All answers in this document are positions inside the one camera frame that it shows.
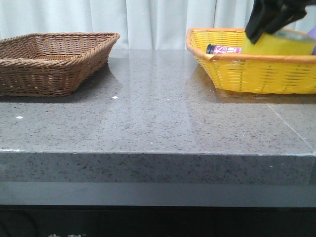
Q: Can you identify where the white curtain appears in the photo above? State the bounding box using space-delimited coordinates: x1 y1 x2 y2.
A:
0 0 316 51

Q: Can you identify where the black pink labelled bottle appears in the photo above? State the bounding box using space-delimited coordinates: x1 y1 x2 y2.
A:
205 44 242 54

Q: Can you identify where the brown wicker basket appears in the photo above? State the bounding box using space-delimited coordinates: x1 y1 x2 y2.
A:
0 32 120 97

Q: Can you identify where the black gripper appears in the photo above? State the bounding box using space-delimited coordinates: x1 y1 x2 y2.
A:
245 0 314 44

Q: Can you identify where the yellow tape roll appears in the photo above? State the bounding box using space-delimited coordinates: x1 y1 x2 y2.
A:
241 29 316 55

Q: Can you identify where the purple foam cube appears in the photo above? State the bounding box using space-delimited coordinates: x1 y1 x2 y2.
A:
307 27 316 55

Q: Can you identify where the yellow wicker basket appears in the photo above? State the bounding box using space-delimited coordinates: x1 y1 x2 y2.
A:
186 28 316 94

